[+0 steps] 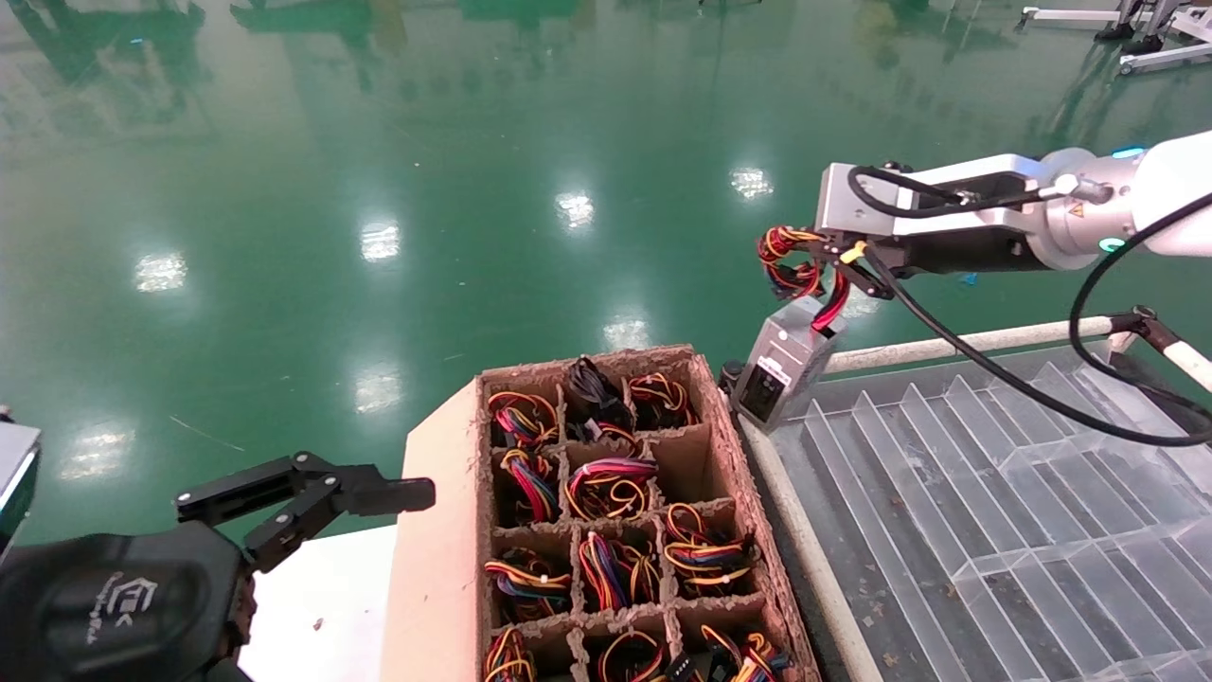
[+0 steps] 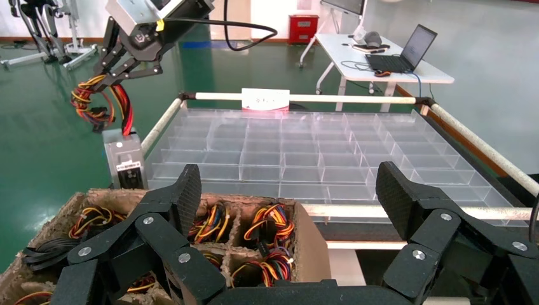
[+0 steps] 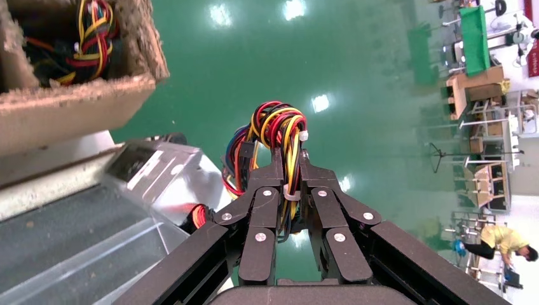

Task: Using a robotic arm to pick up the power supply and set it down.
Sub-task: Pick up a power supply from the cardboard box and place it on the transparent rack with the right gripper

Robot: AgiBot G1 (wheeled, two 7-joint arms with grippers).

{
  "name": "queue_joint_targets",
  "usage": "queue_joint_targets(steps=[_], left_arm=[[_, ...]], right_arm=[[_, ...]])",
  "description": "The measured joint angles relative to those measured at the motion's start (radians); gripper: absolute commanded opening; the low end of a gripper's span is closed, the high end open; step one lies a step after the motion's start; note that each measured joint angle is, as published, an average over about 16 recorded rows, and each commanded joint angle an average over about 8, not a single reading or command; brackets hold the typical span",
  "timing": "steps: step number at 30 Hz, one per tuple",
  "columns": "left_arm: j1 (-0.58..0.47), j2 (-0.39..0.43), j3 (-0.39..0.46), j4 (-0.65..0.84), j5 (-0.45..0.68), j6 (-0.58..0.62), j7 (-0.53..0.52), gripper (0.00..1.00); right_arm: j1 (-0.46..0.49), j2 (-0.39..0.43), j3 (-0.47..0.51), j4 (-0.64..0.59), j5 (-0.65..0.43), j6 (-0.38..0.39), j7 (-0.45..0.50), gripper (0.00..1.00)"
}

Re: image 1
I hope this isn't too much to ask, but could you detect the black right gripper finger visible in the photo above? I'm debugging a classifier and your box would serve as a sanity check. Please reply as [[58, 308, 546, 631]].
[[811, 237, 868, 267], [832, 262, 897, 303]]

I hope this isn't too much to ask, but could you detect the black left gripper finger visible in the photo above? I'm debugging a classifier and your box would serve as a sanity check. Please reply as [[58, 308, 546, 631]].
[[174, 453, 437, 527], [243, 477, 437, 575]]

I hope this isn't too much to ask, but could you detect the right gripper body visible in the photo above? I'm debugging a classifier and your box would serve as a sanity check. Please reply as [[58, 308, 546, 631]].
[[818, 155, 1044, 279]]

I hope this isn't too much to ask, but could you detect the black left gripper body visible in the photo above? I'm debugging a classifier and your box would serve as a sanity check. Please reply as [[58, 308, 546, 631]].
[[0, 521, 258, 682]]

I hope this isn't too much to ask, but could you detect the red yellow black wire bundle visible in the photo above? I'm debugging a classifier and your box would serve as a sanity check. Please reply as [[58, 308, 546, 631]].
[[665, 502, 760, 598], [627, 372, 702, 429], [488, 390, 561, 448], [597, 630, 668, 682], [485, 547, 574, 621], [756, 225, 853, 334], [668, 625, 792, 682], [483, 625, 536, 682]]

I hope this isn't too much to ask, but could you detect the beige cardboard flap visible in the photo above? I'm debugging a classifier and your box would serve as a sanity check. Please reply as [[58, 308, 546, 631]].
[[379, 379, 486, 682]]

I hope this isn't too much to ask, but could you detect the brown pulp divided box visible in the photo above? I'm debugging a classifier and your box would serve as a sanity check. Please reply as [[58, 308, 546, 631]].
[[473, 344, 823, 682]]

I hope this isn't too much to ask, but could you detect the white metal stand base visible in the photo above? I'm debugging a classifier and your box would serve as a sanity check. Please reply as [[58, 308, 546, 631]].
[[1120, 14, 1212, 77], [1018, 0, 1196, 44]]

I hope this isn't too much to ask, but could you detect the clear acrylic divider tray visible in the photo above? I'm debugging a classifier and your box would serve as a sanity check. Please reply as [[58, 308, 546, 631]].
[[757, 341, 1212, 682]]

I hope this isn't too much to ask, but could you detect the thin black looped cable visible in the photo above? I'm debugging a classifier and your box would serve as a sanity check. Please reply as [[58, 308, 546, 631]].
[[846, 166, 1104, 221]]

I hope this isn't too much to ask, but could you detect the long white frame pipe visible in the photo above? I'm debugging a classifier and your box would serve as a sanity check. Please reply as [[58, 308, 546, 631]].
[[824, 317, 1118, 375]]

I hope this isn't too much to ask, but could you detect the thick black cable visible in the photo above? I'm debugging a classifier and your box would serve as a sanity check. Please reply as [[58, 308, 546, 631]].
[[857, 194, 1212, 448]]

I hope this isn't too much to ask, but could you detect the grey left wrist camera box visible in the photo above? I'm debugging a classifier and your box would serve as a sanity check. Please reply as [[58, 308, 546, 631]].
[[0, 420, 43, 560]]

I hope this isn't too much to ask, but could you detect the red yellow blue wire bundle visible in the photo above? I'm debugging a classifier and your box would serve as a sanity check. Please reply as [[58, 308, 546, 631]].
[[578, 530, 662, 612], [499, 447, 561, 524]]

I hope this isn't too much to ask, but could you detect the pink purple wire bundle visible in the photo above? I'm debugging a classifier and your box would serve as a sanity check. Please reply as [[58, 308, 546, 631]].
[[565, 457, 659, 522]]

